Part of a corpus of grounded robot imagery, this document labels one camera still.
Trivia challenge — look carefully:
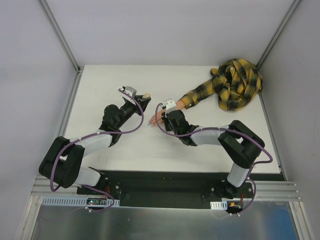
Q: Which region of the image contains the white cable duct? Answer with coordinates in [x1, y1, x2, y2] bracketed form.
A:
[210, 200, 244, 211]
[42, 196, 120, 208]

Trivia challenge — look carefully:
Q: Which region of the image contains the yellow plaid shirt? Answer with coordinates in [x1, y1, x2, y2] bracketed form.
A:
[180, 58, 263, 111]

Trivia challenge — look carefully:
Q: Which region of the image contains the nail polish bottle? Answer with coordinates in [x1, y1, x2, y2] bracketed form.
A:
[142, 92, 151, 99]

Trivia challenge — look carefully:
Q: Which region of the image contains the right white cable duct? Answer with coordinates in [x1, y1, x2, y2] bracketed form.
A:
[210, 200, 244, 211]

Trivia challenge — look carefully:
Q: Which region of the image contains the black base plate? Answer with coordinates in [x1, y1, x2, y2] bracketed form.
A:
[76, 170, 287, 209]

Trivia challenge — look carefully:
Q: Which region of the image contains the left white cable duct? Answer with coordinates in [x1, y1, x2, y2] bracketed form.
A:
[42, 196, 120, 208]

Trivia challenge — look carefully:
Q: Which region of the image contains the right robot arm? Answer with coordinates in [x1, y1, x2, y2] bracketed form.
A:
[161, 110, 265, 199]

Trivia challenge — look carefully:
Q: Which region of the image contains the mannequin hand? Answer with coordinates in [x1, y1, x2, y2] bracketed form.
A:
[148, 100, 186, 127]

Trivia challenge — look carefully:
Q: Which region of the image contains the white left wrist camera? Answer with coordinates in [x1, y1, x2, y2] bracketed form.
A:
[118, 86, 137, 105]

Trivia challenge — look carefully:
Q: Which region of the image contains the right aluminium frame post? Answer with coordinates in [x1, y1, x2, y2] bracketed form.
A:
[256, 0, 303, 70]

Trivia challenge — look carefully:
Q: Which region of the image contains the aluminium frame post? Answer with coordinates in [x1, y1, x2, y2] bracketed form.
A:
[37, 0, 85, 73]
[256, 0, 303, 70]

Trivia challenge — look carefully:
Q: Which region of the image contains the left aluminium frame post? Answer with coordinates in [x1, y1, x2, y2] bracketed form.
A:
[37, 0, 85, 73]

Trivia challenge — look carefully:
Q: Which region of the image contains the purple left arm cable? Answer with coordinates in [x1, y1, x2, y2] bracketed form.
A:
[49, 89, 145, 215]

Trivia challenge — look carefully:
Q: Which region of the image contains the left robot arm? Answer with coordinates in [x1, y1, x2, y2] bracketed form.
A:
[38, 93, 151, 195]

